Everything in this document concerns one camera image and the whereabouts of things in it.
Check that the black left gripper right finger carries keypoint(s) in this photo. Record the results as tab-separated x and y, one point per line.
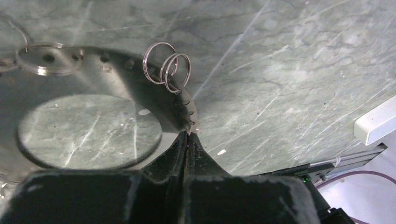
226	199

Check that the steel ring disc with keyrings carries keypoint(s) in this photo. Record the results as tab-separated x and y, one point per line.
84	108

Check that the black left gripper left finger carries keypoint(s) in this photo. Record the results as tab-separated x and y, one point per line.
150	195

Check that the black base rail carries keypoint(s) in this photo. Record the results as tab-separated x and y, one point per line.
320	174

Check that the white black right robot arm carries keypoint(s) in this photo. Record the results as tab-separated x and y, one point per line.
377	123

